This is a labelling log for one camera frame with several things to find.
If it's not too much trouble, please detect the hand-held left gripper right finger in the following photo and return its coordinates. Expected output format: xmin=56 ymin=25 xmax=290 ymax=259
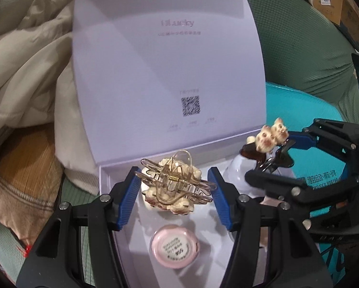
xmin=207 ymin=167 xmax=324 ymax=288

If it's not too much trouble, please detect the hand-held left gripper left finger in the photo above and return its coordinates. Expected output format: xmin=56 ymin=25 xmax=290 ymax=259
xmin=16 ymin=166 xmax=141 ymax=288

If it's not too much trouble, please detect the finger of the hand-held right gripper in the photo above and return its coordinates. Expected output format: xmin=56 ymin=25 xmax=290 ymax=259
xmin=277 ymin=118 xmax=359 ymax=168
xmin=246 ymin=169 xmax=345 ymax=213

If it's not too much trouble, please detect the white round case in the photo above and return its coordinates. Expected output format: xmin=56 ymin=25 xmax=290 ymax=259
xmin=223 ymin=156 xmax=268 ymax=198

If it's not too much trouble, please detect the brown bear hair claw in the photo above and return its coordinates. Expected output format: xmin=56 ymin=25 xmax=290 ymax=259
xmin=241 ymin=118 xmax=290 ymax=168

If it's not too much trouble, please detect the gold bear hair claw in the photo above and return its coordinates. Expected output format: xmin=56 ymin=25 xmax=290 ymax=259
xmin=134 ymin=149 xmax=219 ymax=216

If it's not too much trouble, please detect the pink compact with white label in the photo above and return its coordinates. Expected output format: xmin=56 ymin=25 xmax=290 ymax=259
xmin=149 ymin=224 xmax=201 ymax=269

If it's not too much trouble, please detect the white hinged gift box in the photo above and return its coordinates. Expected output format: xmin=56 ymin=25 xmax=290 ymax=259
xmin=54 ymin=0 xmax=306 ymax=288

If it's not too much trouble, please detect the teal bubble mailer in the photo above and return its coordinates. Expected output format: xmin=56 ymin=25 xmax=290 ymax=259
xmin=265 ymin=81 xmax=359 ymax=288

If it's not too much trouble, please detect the red ribbon bow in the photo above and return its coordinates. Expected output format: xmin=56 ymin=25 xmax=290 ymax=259
xmin=17 ymin=244 xmax=33 ymax=258

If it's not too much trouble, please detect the brown striped pillow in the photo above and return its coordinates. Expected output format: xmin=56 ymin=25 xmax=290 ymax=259
xmin=0 ymin=123 xmax=66 ymax=246

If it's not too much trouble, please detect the green sofa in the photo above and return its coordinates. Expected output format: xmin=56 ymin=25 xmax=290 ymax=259
xmin=0 ymin=0 xmax=359 ymax=288

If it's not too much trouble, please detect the cardboard box with blue print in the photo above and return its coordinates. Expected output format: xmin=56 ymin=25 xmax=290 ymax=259
xmin=313 ymin=0 xmax=359 ymax=51

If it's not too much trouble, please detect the beige duvet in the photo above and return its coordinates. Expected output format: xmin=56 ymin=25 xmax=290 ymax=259
xmin=0 ymin=0 xmax=102 ymax=195

